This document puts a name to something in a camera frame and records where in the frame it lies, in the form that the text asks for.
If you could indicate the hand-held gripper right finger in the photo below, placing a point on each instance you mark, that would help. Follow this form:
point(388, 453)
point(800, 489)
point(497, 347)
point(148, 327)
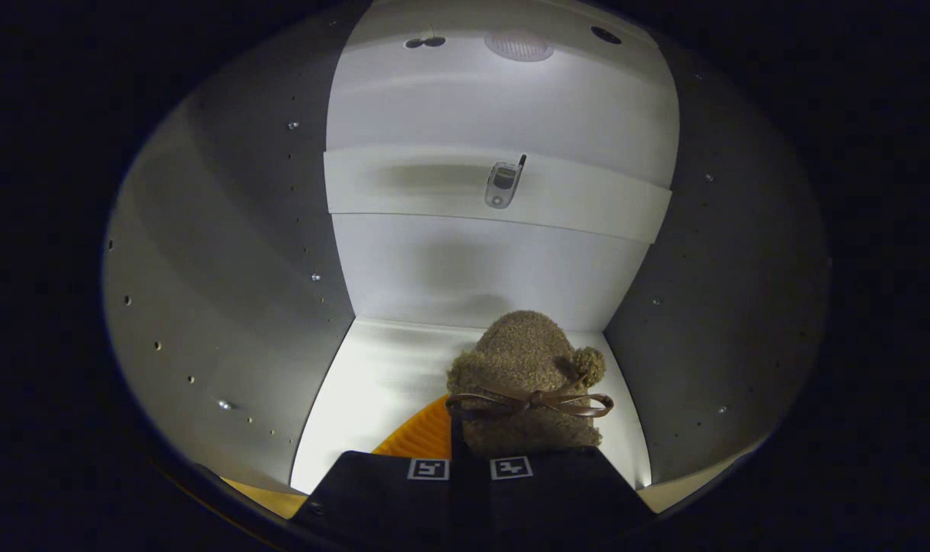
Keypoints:
point(564, 491)

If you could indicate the grey shoe cabinet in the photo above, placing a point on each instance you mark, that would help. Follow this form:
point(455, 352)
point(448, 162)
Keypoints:
point(227, 253)

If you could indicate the round white cabinet light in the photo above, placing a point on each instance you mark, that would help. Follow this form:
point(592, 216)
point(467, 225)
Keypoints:
point(519, 46)

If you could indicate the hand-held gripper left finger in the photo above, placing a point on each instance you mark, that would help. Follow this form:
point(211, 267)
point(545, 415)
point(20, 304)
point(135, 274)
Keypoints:
point(380, 491)

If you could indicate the brown fuzzy shoe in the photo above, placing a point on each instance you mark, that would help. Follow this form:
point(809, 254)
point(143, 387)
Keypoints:
point(522, 353)

